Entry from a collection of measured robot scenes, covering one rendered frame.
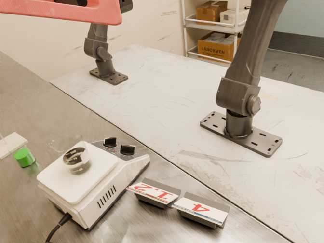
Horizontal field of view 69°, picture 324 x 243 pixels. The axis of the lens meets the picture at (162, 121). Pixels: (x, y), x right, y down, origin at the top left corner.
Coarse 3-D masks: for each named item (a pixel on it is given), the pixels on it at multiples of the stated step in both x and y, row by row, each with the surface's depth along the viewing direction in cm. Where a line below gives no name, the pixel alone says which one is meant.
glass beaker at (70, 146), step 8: (64, 136) 44; (72, 136) 44; (80, 136) 44; (56, 144) 43; (64, 144) 44; (72, 144) 40; (80, 144) 41; (56, 152) 41; (64, 152) 40; (72, 152) 41; (80, 152) 42; (88, 152) 45; (64, 160) 42; (72, 160) 42; (80, 160) 42; (88, 160) 44; (72, 168) 43; (80, 168) 43; (88, 168) 44; (72, 176) 44; (80, 176) 44
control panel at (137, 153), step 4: (92, 144) 55; (96, 144) 55; (100, 144) 56; (120, 144) 58; (124, 144) 58; (100, 148) 53; (104, 148) 53; (112, 148) 54; (116, 148) 55; (120, 148) 55; (108, 152) 52; (112, 152) 52; (116, 152) 52; (136, 152) 55; (140, 152) 55; (116, 156) 50; (120, 156) 51; (124, 156) 51; (128, 156) 51; (132, 156) 52; (136, 156) 52; (124, 160) 49; (128, 160) 50
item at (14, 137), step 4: (8, 136) 72; (12, 136) 71; (16, 136) 71; (20, 136) 71; (0, 140) 70; (8, 140) 70; (12, 140) 70; (16, 140) 69; (0, 144) 69; (4, 144) 69; (8, 144) 68; (0, 148) 67; (4, 148) 67; (0, 152) 66; (4, 152) 66; (8, 152) 66; (0, 156) 65; (4, 156) 65
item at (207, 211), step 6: (180, 204) 43; (186, 204) 44; (192, 204) 44; (198, 204) 45; (192, 210) 42; (198, 210) 42; (204, 210) 43; (210, 210) 43; (216, 210) 44; (210, 216) 40; (216, 216) 41; (222, 216) 41
